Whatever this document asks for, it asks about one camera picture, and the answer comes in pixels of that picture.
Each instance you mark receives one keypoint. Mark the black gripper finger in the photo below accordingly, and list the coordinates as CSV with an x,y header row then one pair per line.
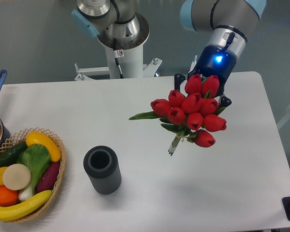
x,y
178,80
224,102

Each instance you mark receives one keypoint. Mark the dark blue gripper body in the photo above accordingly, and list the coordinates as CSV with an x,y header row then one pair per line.
x,y
215,61

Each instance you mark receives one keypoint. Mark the red tulip bouquet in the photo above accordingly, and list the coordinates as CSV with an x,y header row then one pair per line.
x,y
191,116

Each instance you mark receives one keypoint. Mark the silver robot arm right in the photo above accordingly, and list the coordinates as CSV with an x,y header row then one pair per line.
x,y
231,24

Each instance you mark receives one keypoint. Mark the dark grey ribbed vase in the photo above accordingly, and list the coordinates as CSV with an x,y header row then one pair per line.
x,y
102,167

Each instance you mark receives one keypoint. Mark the green bok choy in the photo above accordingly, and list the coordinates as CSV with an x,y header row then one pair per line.
x,y
36,158

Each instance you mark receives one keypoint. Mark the purple sweet potato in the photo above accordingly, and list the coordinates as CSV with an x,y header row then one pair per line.
x,y
49,178

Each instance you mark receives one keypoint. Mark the woven wicker basket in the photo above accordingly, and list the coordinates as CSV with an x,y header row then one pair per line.
x,y
19,137

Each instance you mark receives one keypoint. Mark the green cucumber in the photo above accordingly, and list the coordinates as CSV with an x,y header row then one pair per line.
x,y
11,155

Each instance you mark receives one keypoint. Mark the beige round slice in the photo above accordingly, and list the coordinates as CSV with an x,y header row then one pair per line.
x,y
16,177

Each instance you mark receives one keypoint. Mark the orange fruit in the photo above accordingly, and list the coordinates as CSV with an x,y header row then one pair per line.
x,y
4,196

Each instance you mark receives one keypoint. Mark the yellow banana front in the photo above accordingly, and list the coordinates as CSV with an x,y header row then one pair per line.
x,y
22,209

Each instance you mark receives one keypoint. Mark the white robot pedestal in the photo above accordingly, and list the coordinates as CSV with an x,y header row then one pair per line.
x,y
122,64

